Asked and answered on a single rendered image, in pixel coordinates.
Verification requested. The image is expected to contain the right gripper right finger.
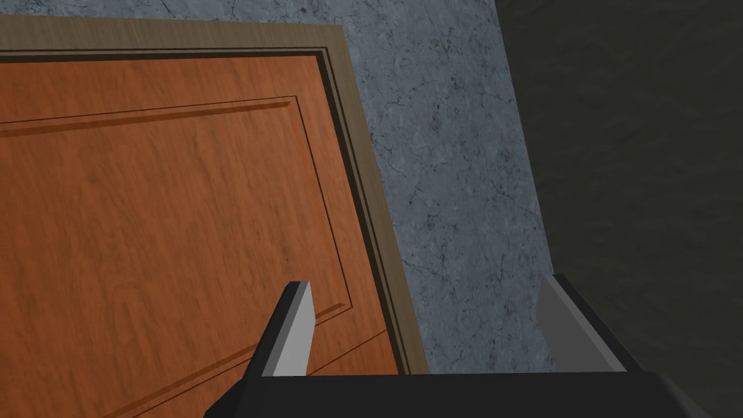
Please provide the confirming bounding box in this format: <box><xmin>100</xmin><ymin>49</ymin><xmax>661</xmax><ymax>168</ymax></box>
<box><xmin>535</xmin><ymin>274</ymin><xmax>644</xmax><ymax>374</ymax></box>

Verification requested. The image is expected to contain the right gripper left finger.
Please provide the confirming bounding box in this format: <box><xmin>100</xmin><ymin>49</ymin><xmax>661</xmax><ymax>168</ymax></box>
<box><xmin>243</xmin><ymin>281</ymin><xmax>317</xmax><ymax>378</ymax></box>

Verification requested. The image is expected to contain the brown wooden door leaf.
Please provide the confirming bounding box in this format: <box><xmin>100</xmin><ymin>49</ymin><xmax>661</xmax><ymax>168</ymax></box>
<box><xmin>0</xmin><ymin>53</ymin><xmax>401</xmax><ymax>418</ymax></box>

